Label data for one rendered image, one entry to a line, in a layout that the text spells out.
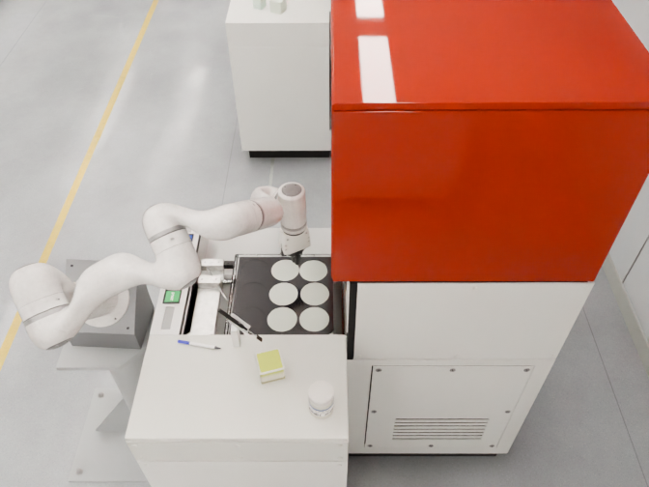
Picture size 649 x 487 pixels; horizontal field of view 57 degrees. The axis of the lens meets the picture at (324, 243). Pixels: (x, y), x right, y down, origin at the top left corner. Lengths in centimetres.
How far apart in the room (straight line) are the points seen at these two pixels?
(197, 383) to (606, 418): 195
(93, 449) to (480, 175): 212
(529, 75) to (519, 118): 12
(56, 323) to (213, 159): 258
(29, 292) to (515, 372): 153
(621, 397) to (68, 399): 259
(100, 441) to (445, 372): 159
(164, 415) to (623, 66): 148
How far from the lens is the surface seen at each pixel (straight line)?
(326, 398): 168
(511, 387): 227
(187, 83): 491
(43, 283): 172
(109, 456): 291
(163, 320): 202
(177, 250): 155
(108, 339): 213
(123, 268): 160
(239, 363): 186
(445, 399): 229
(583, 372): 320
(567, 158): 148
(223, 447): 180
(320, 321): 201
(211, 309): 210
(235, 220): 152
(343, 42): 151
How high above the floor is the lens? 253
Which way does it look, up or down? 47 degrees down
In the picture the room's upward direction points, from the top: 1 degrees counter-clockwise
